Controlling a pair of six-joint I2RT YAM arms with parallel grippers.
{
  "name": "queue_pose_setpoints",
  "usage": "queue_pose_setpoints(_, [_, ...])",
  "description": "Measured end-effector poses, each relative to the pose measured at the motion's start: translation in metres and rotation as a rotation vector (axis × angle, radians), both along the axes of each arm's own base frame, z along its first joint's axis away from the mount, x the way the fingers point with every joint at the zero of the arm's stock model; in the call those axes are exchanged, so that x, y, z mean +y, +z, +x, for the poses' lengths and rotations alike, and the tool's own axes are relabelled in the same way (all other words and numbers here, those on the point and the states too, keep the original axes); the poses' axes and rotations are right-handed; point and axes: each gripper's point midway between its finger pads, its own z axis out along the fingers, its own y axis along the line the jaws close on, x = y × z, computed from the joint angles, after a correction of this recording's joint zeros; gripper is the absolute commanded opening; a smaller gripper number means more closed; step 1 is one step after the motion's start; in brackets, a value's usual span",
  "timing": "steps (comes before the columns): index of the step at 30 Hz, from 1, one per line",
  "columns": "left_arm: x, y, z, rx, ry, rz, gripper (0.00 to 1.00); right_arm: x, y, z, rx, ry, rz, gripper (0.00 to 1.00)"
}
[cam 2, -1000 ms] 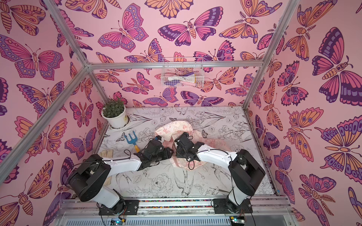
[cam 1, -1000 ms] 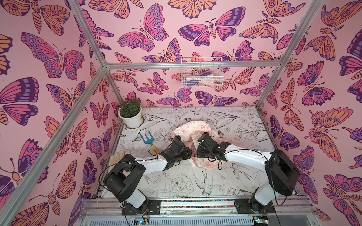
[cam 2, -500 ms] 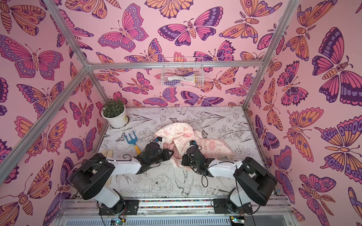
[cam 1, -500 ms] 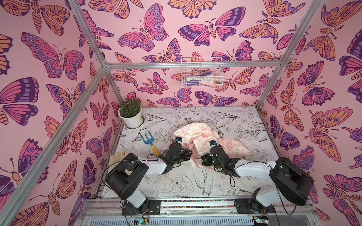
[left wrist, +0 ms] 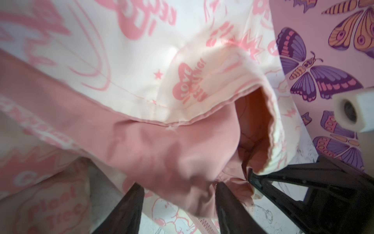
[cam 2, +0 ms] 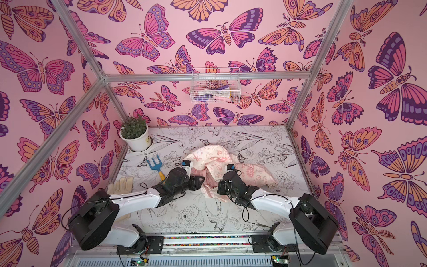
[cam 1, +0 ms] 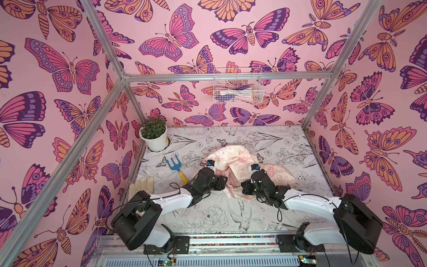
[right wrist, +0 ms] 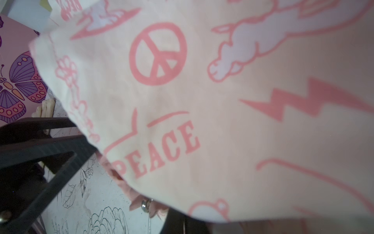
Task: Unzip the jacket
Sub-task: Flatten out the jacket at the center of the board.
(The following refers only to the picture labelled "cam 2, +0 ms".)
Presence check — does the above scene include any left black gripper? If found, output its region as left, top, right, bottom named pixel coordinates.
left=173, top=176, right=206, bottom=197

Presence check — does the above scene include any pink printed hooded jacket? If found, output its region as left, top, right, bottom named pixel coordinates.
left=184, top=145, right=278, bottom=202

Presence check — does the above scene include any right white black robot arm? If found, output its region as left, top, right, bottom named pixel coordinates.
left=218, top=164, right=339, bottom=255

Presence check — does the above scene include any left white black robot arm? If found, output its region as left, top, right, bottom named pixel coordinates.
left=67, top=167, right=205, bottom=254

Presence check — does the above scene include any beige work glove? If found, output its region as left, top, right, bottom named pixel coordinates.
left=107, top=177, right=133, bottom=195

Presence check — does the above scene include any white pot with green plant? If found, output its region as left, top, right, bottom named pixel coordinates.
left=120, top=115, right=152, bottom=152

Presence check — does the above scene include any green circuit board right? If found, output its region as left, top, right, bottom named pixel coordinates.
left=271, top=255, right=290, bottom=267

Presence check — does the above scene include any green circuit board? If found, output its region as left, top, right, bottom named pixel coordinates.
left=129, top=259, right=148, bottom=267
left=271, top=255, right=290, bottom=267

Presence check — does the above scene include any green circuit board left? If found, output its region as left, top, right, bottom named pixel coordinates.
left=129, top=259, right=148, bottom=267

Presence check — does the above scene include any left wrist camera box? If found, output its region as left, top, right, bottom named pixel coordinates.
left=181, top=160, right=193, bottom=177

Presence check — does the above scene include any blue garden fork yellow handle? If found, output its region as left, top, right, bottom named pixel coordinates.
left=146, top=155, right=166, bottom=181

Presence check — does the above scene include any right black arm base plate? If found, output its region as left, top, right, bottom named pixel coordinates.
left=249, top=235, right=296, bottom=253

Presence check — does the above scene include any aluminium front rail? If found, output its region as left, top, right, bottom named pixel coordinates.
left=68, top=231, right=344, bottom=259

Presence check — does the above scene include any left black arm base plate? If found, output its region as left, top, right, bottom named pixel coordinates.
left=116, top=236, right=165, bottom=255

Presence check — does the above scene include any white wire wall basket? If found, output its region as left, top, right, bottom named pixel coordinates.
left=188, top=67, right=241, bottom=105

